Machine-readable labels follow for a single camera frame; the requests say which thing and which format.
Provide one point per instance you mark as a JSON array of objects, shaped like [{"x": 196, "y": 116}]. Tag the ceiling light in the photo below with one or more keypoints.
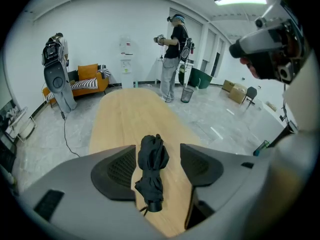
[{"x": 240, "y": 0}]

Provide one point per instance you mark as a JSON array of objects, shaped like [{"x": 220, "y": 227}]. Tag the black chair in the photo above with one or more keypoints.
[{"x": 251, "y": 94}]

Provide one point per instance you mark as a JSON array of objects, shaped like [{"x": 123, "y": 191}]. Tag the dark green tub chair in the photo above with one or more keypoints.
[{"x": 202, "y": 79}]

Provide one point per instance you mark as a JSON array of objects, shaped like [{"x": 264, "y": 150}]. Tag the person's head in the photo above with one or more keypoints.
[{"x": 250, "y": 67}]

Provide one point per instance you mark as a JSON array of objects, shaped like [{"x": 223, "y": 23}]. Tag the person's head camera rig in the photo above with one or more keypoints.
[{"x": 265, "y": 41}]

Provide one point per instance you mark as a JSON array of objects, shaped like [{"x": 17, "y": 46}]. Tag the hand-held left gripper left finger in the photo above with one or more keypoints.
[{"x": 82, "y": 199}]

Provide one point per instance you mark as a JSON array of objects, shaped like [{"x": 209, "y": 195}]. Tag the black umbrella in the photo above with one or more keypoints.
[{"x": 151, "y": 164}]

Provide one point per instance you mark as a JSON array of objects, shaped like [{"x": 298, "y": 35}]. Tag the orange sofa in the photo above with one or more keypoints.
[{"x": 85, "y": 89}]

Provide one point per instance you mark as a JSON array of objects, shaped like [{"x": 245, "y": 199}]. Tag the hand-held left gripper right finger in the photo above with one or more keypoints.
[{"x": 225, "y": 174}]

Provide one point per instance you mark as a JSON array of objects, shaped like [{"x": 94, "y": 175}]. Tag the striped cushion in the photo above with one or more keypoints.
[{"x": 83, "y": 84}]

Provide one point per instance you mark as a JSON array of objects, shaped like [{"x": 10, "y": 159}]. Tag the dark brown side table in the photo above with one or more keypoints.
[{"x": 282, "y": 136}]

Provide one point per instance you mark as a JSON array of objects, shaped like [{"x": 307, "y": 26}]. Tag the black picture frame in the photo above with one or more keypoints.
[{"x": 7, "y": 116}]

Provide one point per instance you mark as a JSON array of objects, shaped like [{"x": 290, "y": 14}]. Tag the blue wastebasket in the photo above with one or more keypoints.
[{"x": 261, "y": 147}]

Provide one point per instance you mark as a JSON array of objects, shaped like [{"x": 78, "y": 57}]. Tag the cardboard box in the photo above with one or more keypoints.
[
  {"x": 238, "y": 94},
  {"x": 228, "y": 85}
]

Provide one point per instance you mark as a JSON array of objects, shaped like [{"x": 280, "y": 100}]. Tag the white water dispenser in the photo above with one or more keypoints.
[{"x": 127, "y": 66}]

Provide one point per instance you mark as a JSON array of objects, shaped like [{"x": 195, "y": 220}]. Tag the oval wooden table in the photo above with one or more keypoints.
[{"x": 120, "y": 119}]

